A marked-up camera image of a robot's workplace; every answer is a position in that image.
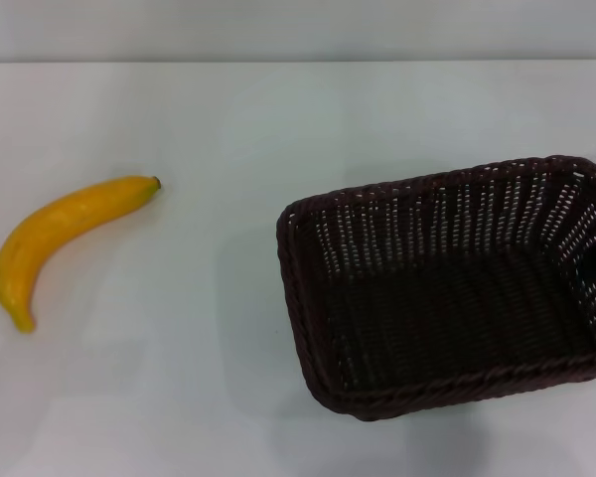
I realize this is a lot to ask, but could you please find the dark brown woven basket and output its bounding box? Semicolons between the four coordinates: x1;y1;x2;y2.
276;154;596;422

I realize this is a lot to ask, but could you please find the yellow banana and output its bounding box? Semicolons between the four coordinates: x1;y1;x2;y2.
0;175;163;334

